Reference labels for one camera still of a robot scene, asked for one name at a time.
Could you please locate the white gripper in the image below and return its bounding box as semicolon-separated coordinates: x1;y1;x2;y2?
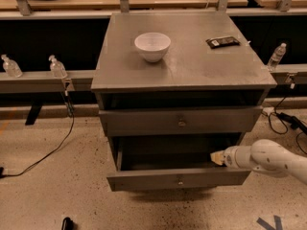
210;146;251;169

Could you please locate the grey drawer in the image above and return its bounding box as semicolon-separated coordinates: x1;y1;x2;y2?
99;106;262;137
107;133;249;191

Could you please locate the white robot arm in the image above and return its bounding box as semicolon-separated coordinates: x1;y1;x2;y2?
210;139;307;184

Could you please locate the grey drawer cabinet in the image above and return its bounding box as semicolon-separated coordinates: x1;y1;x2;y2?
91;11;276;191

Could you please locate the grey top drawer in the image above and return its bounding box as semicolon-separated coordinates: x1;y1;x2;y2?
99;106;262;137

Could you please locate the clear water bottle right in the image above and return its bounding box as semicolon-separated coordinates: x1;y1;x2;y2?
267;43;287;71

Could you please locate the white ceramic bowl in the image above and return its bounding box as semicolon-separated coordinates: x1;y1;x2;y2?
134;33;171;62

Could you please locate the black object on floor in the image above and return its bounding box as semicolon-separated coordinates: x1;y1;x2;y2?
61;218;74;230

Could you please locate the clear pump bottle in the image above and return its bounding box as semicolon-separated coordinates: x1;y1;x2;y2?
49;55;67;79

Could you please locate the clear bottle far left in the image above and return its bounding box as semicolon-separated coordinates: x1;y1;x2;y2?
1;55;22;78

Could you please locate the black cable and adapter right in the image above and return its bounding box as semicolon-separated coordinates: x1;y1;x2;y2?
267;77;307;155

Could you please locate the grey metal rail bench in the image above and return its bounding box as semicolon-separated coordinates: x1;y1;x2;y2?
0;59;298;111

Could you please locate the black floor cable left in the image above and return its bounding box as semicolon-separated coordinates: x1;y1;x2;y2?
0;80;76;179

